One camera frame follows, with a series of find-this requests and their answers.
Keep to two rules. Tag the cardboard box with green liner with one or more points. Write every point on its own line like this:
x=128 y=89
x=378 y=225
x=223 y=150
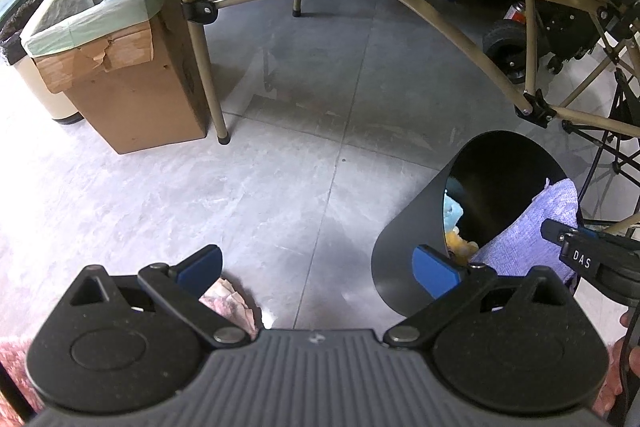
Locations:
x=140 y=107

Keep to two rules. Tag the purple knitted cloth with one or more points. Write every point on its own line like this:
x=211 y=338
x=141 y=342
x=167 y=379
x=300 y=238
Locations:
x=525 y=227

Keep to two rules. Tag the red spray can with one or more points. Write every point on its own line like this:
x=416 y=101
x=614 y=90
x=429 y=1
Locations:
x=515 y=12

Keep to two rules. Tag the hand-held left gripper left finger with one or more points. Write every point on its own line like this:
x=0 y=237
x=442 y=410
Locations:
x=202 y=264

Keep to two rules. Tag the light blue plush toy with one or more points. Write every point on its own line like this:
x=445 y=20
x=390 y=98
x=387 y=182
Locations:
x=452 y=212

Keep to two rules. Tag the person's right hand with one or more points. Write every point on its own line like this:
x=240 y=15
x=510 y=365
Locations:
x=627 y=321

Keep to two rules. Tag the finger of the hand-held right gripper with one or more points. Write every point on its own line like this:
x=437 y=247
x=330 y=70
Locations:
x=552 y=229

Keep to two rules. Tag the white bin with black liner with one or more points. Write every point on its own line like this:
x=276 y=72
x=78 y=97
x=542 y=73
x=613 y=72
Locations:
x=35 y=77

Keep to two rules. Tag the pink fluffy garment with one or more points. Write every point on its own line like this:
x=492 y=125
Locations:
x=12 y=357

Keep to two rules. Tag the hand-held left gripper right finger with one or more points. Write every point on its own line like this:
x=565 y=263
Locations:
x=435 y=272

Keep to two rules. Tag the tan folding slat table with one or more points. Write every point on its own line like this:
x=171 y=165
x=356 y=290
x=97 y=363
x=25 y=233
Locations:
x=206 y=57

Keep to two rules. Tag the pink patterned fabric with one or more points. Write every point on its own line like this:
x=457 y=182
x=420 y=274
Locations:
x=227 y=302

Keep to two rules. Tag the yellow plush toy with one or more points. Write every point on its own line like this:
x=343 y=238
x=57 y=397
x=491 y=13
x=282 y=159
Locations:
x=457 y=242

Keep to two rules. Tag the black round bin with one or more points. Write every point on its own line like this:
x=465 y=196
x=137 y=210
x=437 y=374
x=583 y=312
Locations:
x=400 y=257

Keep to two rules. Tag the black wagon wheel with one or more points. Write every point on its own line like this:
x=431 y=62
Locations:
x=505 y=49

